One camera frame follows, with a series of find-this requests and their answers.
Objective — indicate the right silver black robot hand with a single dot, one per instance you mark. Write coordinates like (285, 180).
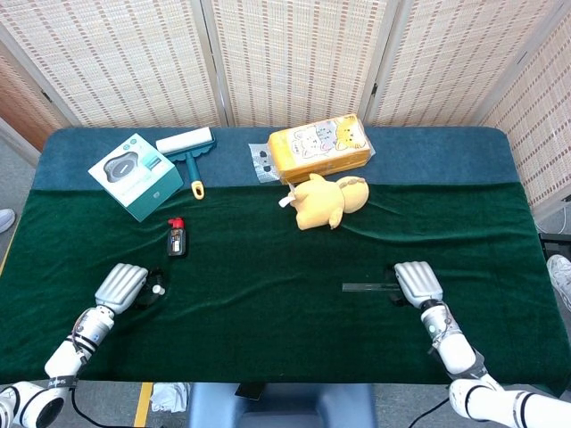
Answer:
(417, 283)

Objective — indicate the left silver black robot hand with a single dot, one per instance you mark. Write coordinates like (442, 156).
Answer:
(120, 285)

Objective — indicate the small white cylinder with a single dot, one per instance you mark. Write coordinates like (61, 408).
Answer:
(157, 290)

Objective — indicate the clear glass test tube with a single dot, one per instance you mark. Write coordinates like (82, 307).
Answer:
(366, 287)

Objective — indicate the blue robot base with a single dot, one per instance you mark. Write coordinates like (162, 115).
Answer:
(285, 410)

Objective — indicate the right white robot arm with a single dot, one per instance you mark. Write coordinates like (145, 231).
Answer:
(455, 348)

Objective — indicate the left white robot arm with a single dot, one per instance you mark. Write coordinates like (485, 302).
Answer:
(89, 327)

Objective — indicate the black bottle red cap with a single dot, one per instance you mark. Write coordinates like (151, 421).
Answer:
(176, 241)

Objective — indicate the teal white product box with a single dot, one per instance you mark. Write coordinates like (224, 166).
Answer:
(134, 178)

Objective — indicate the yellow plush toy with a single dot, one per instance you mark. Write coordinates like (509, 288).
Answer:
(325, 203)

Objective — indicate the white crumpled cloth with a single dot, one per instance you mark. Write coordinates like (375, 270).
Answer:
(169, 397)

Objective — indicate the blue table cover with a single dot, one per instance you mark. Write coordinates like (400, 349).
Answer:
(437, 156)

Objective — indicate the white sneaker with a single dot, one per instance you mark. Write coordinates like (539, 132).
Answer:
(562, 281)
(6, 220)

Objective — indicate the green velvet cloth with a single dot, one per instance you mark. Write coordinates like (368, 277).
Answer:
(267, 312)

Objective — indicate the teal lint roller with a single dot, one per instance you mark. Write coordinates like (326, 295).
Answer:
(185, 142)

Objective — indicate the yellow cat tissue pack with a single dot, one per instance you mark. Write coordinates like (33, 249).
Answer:
(316, 151)

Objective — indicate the black flat device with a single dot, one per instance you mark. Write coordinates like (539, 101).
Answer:
(249, 391)

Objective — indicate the clear panda print packet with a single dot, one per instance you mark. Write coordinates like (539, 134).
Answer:
(263, 162)

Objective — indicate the woven folding screen panel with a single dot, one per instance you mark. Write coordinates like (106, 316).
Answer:
(294, 58)
(540, 125)
(125, 58)
(455, 58)
(22, 102)

